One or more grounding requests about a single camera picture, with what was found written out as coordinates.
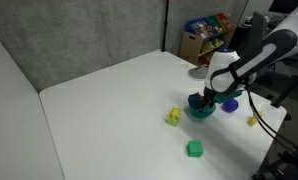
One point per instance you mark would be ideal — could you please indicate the dark teal block toy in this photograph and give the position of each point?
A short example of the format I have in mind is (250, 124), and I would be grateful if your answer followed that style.
(193, 99)

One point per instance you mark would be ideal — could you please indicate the orange toy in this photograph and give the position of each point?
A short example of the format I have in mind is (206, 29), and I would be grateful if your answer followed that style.
(199, 96)

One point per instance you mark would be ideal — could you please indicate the light green cube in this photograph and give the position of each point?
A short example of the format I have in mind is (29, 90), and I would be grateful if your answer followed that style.
(172, 122)

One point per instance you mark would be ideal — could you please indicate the yellow spiky toy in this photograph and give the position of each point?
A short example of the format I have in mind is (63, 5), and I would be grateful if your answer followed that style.
(174, 113)

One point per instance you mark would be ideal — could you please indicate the black vertical pole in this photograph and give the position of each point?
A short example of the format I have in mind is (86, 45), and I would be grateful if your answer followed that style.
(164, 25)

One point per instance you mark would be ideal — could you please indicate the black tripod stand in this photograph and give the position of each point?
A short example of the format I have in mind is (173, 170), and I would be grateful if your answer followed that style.
(290, 85)

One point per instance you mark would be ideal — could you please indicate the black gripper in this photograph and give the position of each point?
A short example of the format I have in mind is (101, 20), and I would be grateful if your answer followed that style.
(209, 94)

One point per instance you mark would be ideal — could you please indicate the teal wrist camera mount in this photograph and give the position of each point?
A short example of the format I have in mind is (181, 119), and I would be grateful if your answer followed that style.
(227, 96)

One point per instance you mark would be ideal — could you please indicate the black office chair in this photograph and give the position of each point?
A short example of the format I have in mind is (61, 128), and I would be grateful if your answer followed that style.
(258, 30)

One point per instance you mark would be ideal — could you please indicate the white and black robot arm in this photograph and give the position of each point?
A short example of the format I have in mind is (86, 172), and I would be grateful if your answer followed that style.
(229, 66)

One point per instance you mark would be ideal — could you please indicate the wooden toy shelf with bins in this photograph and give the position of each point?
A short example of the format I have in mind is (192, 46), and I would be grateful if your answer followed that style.
(202, 40)

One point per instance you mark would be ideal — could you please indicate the black stand base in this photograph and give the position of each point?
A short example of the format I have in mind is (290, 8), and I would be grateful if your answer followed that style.
(285, 163)

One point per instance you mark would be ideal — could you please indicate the purple ribbed ball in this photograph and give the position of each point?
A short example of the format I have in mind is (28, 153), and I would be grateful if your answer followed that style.
(230, 105)

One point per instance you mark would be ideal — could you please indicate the yellow bear toy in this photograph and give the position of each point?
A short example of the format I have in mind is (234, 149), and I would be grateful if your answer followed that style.
(252, 120)

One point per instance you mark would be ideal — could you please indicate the gray flat plate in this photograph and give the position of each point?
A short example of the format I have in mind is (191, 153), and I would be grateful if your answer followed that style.
(199, 71)

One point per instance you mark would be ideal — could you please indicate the green bowl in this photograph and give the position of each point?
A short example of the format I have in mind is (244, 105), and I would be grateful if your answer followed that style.
(202, 114)

